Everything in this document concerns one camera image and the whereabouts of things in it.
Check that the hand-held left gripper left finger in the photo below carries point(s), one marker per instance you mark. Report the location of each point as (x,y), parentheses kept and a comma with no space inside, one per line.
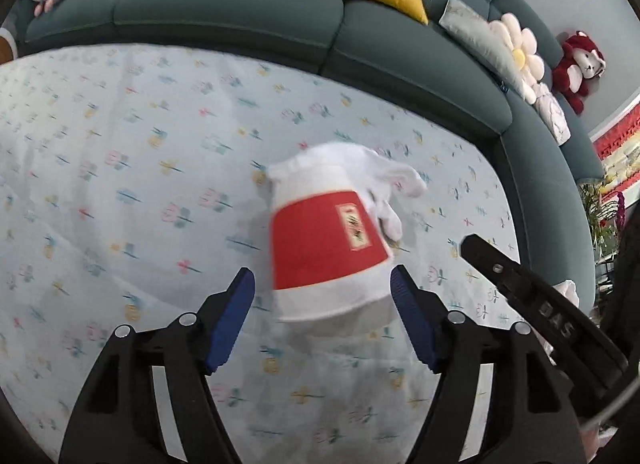
(230,324)

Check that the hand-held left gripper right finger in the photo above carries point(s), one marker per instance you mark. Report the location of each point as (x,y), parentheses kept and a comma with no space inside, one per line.
(415,319)

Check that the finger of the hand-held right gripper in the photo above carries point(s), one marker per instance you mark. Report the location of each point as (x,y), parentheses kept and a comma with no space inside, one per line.
(497,269)

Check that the white plastic bag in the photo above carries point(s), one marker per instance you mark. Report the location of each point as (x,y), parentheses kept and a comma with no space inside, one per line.
(567,294)

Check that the white and red cloth garment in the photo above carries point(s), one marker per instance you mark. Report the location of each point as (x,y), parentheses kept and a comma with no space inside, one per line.
(320,249)

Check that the green potted plant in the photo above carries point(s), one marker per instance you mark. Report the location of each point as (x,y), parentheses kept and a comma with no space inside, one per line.
(597,214)

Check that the white patterned cushion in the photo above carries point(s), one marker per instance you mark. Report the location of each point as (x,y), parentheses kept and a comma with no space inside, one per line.
(552,114)

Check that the red teddy bear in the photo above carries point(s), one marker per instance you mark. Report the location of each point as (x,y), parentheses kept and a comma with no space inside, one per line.
(570,74)

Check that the floral printed blanket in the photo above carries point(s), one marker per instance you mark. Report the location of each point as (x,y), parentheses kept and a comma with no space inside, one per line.
(125,144)

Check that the white flower pillow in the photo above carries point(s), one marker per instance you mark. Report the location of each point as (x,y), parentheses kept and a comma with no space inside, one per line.
(520,54)

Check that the light blue cushion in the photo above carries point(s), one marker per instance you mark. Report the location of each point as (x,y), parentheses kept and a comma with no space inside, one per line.
(470,29)

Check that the teal sofa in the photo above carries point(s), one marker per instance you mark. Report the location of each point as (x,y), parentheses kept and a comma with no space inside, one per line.
(225,9)

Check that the brown white-rimmed object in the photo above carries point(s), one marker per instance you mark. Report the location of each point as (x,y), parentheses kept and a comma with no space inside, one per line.
(6,44)

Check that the red yellow wall hanging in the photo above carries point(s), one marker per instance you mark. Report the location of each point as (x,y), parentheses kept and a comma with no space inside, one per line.
(620,144)

